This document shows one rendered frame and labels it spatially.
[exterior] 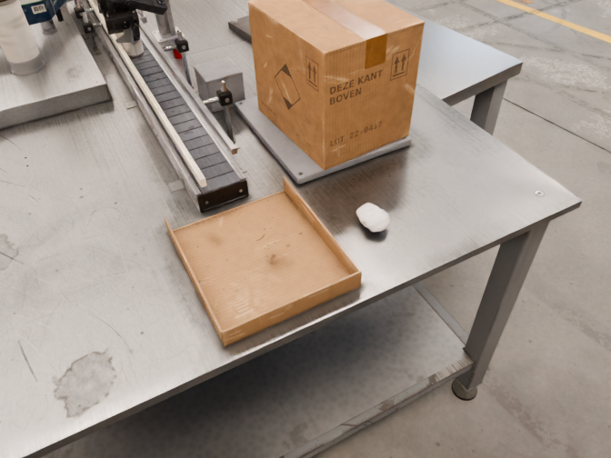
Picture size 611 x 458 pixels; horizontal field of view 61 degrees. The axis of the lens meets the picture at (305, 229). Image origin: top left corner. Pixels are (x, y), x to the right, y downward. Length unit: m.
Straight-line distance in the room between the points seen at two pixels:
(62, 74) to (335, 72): 0.84
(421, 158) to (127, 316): 0.71
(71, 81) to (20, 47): 0.15
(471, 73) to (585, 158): 1.38
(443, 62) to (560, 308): 1.01
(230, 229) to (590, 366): 1.37
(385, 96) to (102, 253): 0.65
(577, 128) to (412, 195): 2.04
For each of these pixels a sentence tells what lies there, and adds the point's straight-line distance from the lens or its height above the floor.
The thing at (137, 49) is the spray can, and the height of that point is 0.90.
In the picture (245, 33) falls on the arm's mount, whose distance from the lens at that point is 1.74.
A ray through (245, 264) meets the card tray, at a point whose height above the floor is 0.83.
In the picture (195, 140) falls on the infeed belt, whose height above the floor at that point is 0.88.
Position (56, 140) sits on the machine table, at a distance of 1.42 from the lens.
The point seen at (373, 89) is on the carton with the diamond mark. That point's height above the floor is 1.01.
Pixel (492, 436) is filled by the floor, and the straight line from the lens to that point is 1.77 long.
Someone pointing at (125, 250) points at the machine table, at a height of 0.83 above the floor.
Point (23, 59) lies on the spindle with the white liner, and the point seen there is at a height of 0.92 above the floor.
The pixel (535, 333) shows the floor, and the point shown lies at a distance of 2.01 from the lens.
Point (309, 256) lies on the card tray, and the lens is 0.97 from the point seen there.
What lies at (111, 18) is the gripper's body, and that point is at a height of 1.04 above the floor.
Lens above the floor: 1.55
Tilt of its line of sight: 45 degrees down
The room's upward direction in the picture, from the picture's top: 2 degrees counter-clockwise
